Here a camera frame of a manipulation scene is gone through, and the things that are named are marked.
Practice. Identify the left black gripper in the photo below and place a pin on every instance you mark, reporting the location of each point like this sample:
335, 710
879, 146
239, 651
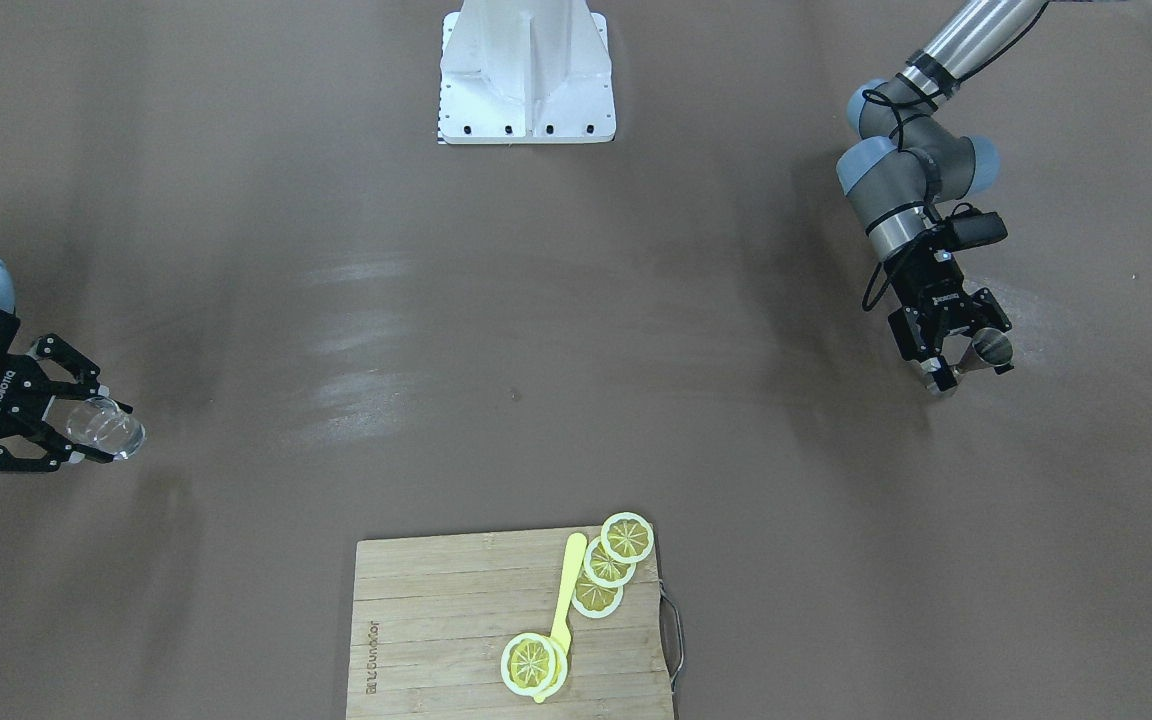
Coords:
929, 281

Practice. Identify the steel double jigger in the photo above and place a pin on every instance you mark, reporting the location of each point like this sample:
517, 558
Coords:
989, 349

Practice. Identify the clear glass measuring cup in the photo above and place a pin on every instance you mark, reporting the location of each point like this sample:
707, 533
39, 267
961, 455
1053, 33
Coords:
98, 422

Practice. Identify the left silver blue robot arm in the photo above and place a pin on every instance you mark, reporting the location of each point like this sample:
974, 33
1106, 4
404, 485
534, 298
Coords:
907, 179

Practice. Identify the outer lemon slice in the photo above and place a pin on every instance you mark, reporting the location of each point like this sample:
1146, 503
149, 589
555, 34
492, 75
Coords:
627, 537

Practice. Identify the middle lemon slice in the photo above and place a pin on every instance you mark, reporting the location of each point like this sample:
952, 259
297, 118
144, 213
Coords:
600, 567

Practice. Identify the inner lemon slice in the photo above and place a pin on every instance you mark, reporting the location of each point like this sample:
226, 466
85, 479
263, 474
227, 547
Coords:
595, 601

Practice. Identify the bamboo cutting board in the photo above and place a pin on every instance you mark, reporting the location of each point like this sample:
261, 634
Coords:
431, 617

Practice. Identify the yellow plastic knife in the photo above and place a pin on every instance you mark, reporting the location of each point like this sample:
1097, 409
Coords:
560, 635

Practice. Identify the lemon slice on knife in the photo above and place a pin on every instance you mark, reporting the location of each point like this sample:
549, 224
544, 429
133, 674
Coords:
533, 665

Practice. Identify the white camera pillar base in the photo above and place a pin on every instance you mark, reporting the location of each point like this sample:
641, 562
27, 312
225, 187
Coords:
525, 72

